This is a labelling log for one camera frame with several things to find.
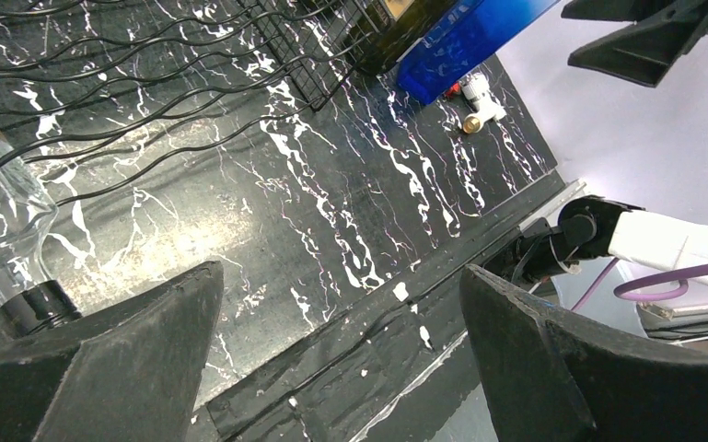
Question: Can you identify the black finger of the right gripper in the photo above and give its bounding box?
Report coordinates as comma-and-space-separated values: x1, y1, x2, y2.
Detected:
561, 0, 708, 87

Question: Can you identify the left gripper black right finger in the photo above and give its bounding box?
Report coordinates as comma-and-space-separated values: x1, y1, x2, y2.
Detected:
459, 265, 708, 441

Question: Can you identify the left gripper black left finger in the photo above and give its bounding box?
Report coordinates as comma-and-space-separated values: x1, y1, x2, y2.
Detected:
0, 261, 224, 441

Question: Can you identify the clear embossed bottle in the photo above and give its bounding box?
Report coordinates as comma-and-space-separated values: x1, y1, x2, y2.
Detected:
0, 132, 82, 336

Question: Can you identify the dark bottle with black cap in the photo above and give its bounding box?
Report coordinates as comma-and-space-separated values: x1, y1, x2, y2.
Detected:
298, 0, 455, 76

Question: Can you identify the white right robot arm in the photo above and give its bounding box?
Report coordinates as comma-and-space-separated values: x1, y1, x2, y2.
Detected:
485, 1, 708, 302

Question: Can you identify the white plastic faucet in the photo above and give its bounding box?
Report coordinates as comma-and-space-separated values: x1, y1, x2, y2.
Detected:
459, 72, 506, 134

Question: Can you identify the red black utility knife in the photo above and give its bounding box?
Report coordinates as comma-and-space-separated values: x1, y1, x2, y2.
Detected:
444, 82, 462, 99

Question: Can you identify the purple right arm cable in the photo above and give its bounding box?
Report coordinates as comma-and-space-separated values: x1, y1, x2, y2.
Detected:
570, 256, 708, 313

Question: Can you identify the black wire wine rack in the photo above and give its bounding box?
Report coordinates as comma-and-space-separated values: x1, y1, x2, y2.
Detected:
0, 1, 394, 205

